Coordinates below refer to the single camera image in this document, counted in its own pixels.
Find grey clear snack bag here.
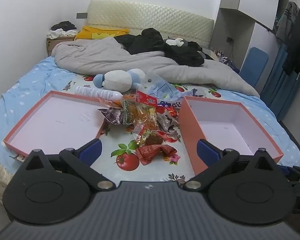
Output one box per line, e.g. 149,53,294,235
157,112,179,132

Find red foil snack packet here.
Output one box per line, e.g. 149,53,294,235
135,144,177,165

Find small red foil candy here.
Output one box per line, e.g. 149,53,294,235
165,106,178,118

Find clear red spicy snack bag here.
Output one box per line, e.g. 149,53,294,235
133,126,164,146

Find orange dried snack bag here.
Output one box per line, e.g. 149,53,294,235
123,90,158,130

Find fruit print mat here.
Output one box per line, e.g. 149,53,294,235
62,74,223,183

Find pink gift box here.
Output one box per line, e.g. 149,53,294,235
178,96,284,175

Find pink box lid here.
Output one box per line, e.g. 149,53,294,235
3,91,107,157

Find white spray bottle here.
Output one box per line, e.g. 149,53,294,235
75,86,123,102

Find blue bed sheet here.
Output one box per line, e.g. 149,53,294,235
0,57,300,174

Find white blue plush toy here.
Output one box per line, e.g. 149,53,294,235
93,68,146,93

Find pale blue plastic bag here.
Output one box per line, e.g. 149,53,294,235
143,72,184,101

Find blue curtain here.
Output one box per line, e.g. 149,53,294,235
261,43,300,122

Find blue folding chair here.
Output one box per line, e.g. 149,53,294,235
239,47,269,87

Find grey duvet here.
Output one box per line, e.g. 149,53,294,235
51,37,260,97

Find wooden nightstand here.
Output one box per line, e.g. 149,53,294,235
46,36,75,56

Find yellow pillow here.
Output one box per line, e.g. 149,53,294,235
74,26,129,40

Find clothes on nightstand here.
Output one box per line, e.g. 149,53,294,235
47,21,78,40

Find hanging black jacket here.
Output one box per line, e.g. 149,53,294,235
282,10,300,76

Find black clothes pile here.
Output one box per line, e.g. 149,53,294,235
115,28,213,67

